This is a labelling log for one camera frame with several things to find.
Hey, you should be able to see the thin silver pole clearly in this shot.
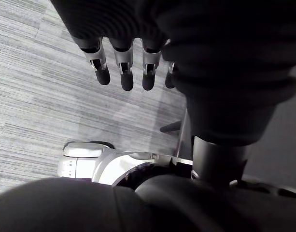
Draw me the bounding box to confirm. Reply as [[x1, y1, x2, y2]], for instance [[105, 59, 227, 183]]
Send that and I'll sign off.
[[176, 111, 188, 157]]

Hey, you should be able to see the robot dark body shell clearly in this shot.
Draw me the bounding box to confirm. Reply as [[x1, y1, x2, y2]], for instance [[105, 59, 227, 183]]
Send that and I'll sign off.
[[0, 174, 296, 232]]

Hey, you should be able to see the black stand foot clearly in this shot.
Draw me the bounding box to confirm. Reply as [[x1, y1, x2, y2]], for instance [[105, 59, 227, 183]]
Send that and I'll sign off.
[[159, 120, 182, 133]]

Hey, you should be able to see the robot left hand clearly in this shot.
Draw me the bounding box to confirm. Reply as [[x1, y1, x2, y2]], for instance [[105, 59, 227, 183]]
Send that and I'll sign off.
[[50, 0, 296, 184]]

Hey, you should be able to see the robot silver leg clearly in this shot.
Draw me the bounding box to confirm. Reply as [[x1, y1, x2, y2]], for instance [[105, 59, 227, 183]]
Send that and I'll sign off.
[[57, 141, 195, 187]]

